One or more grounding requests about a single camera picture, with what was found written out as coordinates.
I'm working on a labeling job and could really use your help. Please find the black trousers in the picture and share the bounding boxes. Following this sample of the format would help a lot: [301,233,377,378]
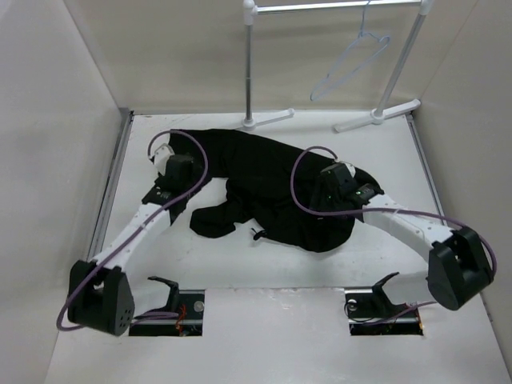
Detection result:
[159,127,386,254]

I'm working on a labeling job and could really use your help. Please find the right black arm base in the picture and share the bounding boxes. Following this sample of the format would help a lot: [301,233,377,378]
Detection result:
[343,272,423,336]

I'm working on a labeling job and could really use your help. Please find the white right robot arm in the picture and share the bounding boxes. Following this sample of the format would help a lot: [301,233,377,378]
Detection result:
[310,162,496,318]

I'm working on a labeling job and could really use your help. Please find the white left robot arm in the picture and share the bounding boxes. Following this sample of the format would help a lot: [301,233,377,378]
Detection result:
[59,154,205,336]

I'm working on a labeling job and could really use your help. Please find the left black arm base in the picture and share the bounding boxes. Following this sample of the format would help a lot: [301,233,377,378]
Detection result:
[128,276,206,337]

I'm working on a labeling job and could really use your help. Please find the white garment rack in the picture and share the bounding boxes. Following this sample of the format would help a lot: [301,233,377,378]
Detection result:
[199,0,434,138]

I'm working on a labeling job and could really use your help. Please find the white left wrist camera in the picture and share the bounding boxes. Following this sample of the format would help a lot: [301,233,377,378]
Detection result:
[149,143,174,175]

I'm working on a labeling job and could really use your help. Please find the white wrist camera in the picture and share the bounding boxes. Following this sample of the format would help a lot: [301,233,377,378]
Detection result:
[149,143,174,175]
[339,161,356,178]

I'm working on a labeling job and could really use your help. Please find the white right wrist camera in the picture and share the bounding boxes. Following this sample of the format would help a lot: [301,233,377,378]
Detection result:
[339,161,356,178]

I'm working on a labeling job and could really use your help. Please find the left aluminium table rail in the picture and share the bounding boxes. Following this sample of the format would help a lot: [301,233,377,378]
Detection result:
[85,108,134,260]

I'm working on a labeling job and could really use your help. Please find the light blue wire hanger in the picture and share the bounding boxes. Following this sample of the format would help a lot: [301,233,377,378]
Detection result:
[310,0,392,102]

